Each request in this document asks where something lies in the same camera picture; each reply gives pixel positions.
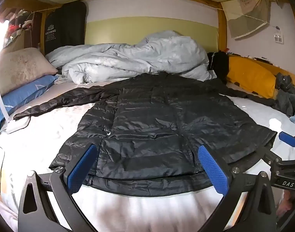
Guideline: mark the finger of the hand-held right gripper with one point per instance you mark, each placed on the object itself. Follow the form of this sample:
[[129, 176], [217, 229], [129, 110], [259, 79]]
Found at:
[[268, 156], [286, 137]]

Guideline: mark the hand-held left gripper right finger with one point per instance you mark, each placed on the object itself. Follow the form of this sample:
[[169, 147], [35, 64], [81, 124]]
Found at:
[[214, 171]]

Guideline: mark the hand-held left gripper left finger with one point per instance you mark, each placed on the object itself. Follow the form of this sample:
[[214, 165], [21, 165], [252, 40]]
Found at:
[[82, 164]]

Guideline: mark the black down jacket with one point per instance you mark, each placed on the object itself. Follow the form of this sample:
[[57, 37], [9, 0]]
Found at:
[[150, 125]]

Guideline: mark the person's right hand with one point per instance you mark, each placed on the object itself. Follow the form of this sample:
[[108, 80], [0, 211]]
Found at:
[[284, 204]]

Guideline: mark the dark jeans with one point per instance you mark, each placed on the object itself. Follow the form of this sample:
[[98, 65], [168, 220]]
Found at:
[[286, 96]]

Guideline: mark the yellow cushion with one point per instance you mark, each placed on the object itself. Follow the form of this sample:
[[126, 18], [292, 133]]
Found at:
[[251, 77]]

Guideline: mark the grey printed bed sheet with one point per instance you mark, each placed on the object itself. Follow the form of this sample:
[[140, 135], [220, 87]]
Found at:
[[142, 210]]

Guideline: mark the blue pillow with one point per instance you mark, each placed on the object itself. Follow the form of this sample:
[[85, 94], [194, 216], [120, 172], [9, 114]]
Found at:
[[24, 94]]

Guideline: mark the black hooded garment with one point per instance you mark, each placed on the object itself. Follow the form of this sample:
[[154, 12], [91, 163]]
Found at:
[[220, 64]]

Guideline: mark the pink pillow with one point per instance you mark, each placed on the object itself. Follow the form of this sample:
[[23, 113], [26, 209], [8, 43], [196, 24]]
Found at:
[[21, 67]]

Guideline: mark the light blue duvet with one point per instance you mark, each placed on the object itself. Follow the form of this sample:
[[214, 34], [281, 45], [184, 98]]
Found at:
[[137, 55]]

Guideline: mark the checked corner curtain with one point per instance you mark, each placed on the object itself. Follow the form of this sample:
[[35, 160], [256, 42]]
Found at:
[[249, 14]]

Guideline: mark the black garment bag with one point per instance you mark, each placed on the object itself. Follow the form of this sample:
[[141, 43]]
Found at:
[[65, 29]]

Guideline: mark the white wall socket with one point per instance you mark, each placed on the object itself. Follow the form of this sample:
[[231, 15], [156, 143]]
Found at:
[[279, 38]]

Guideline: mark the wooden bed frame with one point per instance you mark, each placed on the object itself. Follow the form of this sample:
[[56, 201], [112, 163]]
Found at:
[[222, 29]]

